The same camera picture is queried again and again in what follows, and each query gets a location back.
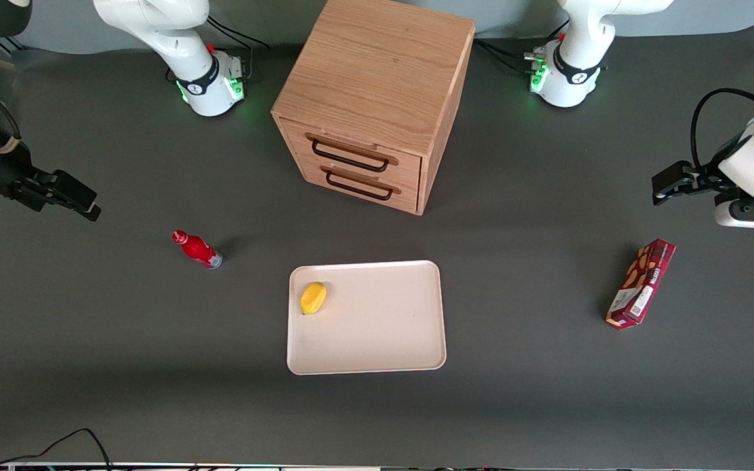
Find black right arm base cables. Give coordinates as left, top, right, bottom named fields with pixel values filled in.
left=206, top=16, right=271, bottom=83

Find wooden drawer cabinet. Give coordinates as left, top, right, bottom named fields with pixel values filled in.
left=271, top=0, right=476, bottom=217

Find yellow lemon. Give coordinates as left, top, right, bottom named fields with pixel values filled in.
left=300, top=282, right=328, bottom=316

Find beige rectangular tray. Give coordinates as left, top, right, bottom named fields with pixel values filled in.
left=286, top=260, right=448, bottom=376

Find black metal drawer handle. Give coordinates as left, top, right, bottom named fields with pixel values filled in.
left=306, top=133, right=400, bottom=174
left=321, top=166, right=403, bottom=202

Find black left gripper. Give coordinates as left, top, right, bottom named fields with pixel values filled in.
left=652, top=157, right=738, bottom=207

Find red coke bottle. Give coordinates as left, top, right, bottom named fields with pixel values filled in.
left=171, top=230, right=224, bottom=270

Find red snack box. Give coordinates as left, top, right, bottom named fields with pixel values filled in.
left=605, top=238, right=677, bottom=330

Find black left arm base cables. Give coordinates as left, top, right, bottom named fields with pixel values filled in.
left=474, top=22, right=570, bottom=74

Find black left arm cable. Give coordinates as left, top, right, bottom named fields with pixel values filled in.
left=689, top=88, right=754, bottom=172

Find black arm base cables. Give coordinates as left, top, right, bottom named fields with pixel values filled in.
left=206, top=16, right=271, bottom=83
left=474, top=22, right=570, bottom=74

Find thin black table cable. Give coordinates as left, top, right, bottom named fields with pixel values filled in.
left=0, top=428, right=113, bottom=471

